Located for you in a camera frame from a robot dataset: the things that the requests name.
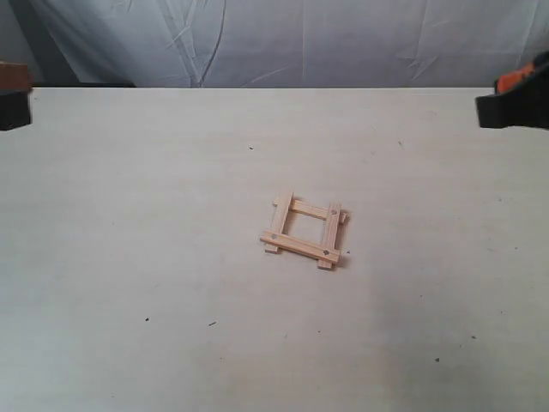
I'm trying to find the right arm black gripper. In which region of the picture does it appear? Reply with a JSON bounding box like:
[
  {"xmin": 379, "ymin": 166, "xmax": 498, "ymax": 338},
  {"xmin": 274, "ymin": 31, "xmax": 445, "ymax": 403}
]
[{"xmin": 475, "ymin": 51, "xmax": 549, "ymax": 130}]

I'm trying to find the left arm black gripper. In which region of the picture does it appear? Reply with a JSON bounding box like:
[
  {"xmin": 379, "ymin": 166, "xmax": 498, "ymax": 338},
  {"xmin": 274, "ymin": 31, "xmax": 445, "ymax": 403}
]
[{"xmin": 0, "ymin": 62, "xmax": 33, "ymax": 130}]

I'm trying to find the wood stick with magnets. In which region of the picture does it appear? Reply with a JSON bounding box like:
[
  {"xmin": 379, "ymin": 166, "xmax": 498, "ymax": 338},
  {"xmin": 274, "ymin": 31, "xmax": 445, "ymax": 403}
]
[
  {"xmin": 260, "ymin": 231, "xmax": 341, "ymax": 264},
  {"xmin": 317, "ymin": 203, "xmax": 341, "ymax": 270}
]

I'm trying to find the plain wood stick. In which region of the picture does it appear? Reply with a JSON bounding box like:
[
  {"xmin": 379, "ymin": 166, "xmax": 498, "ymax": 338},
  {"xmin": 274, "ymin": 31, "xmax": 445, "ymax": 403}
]
[
  {"xmin": 273, "ymin": 198, "xmax": 349, "ymax": 224},
  {"xmin": 262, "ymin": 191, "xmax": 293, "ymax": 253}
]

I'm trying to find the white backdrop cloth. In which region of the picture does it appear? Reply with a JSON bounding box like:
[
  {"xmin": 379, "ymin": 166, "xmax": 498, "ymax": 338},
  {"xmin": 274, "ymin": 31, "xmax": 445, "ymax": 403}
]
[{"xmin": 1, "ymin": 1, "xmax": 548, "ymax": 88}]

